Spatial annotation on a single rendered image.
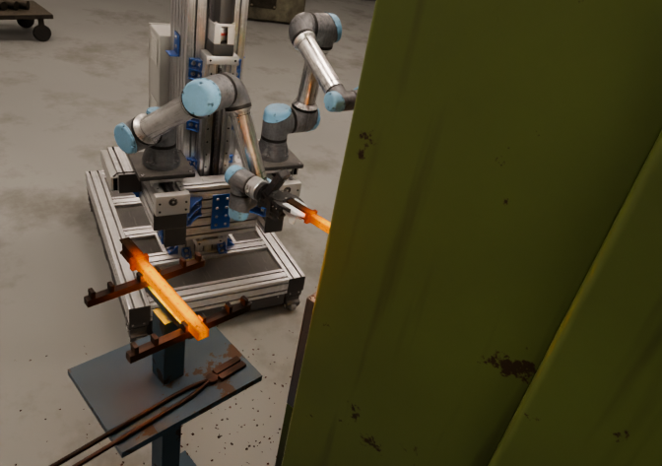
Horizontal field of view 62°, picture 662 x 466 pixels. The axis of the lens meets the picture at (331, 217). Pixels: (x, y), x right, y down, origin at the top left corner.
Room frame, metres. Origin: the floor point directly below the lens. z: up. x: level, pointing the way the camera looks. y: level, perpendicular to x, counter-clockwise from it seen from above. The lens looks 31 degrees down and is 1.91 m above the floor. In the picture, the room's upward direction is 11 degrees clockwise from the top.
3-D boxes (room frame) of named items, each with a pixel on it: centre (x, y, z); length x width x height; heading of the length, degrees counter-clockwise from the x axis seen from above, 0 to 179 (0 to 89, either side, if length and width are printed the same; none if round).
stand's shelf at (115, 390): (1.00, 0.34, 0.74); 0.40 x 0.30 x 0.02; 139
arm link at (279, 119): (2.28, 0.32, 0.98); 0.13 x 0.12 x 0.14; 132
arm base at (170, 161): (2.00, 0.73, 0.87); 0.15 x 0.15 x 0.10
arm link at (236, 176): (1.68, 0.33, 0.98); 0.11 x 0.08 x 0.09; 57
